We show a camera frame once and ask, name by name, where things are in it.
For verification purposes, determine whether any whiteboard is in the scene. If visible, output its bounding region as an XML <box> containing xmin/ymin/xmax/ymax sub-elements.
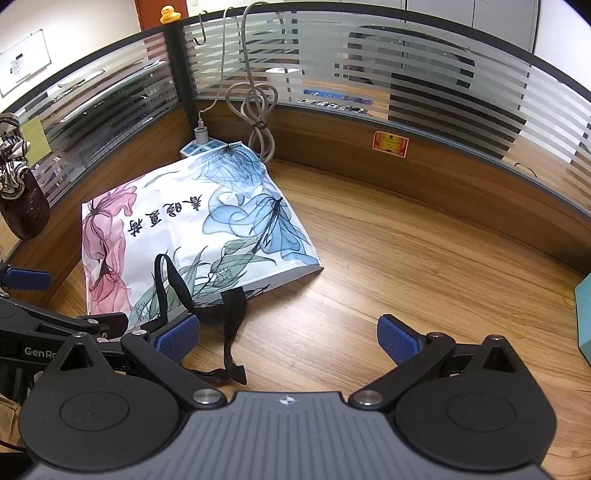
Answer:
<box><xmin>0</xmin><ymin>29</ymin><xmax>52</xmax><ymax>97</ymax></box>

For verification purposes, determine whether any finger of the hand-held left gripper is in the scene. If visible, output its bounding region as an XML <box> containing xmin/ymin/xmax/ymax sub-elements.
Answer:
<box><xmin>75</xmin><ymin>312</ymin><xmax>130</xmax><ymax>343</ymax></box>
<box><xmin>0</xmin><ymin>264</ymin><xmax>53</xmax><ymax>296</ymax></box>

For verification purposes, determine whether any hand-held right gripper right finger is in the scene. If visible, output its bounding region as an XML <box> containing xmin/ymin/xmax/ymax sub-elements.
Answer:
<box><xmin>348</xmin><ymin>313</ymin><xmax>532</xmax><ymax>410</ymax></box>

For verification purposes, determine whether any dark brown pouch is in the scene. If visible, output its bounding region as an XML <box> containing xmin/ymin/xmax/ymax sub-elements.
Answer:
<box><xmin>0</xmin><ymin>159</ymin><xmax>50</xmax><ymax>241</ymax></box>

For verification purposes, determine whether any black white patterned scarf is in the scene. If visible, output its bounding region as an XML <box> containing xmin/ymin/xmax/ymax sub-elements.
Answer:
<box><xmin>0</xmin><ymin>113</ymin><xmax>33</xmax><ymax>200</ymax></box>

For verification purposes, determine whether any floral white shopping bag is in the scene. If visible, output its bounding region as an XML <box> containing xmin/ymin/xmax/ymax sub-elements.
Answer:
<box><xmin>81</xmin><ymin>142</ymin><xmax>324</xmax><ymax>386</ymax></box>

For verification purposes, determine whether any black office chair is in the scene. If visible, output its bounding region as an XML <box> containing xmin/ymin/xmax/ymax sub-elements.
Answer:
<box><xmin>346</xmin><ymin>25</ymin><xmax>529</xmax><ymax>155</ymax></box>

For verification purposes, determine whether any white blue power strip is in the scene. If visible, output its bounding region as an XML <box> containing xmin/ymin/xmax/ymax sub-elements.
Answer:
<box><xmin>179</xmin><ymin>140</ymin><xmax>241</xmax><ymax>160</ymax></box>

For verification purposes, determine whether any red gold label sticker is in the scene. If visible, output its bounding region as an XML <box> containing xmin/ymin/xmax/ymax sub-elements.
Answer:
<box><xmin>372</xmin><ymin>130</ymin><xmax>411</xmax><ymax>158</ymax></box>

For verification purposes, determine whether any reddish brown door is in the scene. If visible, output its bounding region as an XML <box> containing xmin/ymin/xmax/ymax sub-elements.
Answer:
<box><xmin>134</xmin><ymin>0</ymin><xmax>188</xmax><ymax>31</ymax></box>

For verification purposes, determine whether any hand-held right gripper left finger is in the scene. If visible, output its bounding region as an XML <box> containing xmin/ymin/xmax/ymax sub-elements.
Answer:
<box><xmin>43</xmin><ymin>313</ymin><xmax>228</xmax><ymax>410</ymax></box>

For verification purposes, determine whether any yellow sticky note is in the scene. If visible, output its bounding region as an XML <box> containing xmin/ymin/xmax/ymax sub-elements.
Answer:
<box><xmin>21</xmin><ymin>116</ymin><xmax>52</xmax><ymax>160</ymax></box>

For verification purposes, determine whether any teal box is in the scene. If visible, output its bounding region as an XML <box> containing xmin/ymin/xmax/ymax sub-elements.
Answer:
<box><xmin>574</xmin><ymin>271</ymin><xmax>591</xmax><ymax>365</ymax></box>

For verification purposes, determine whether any striped glass partition with label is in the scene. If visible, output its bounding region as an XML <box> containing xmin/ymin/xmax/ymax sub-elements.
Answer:
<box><xmin>181</xmin><ymin>0</ymin><xmax>591</xmax><ymax>278</ymax></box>

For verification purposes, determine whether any grey bundled power cord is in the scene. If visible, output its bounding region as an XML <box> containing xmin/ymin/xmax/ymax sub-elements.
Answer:
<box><xmin>225</xmin><ymin>0</ymin><xmax>279</xmax><ymax>163</ymax></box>

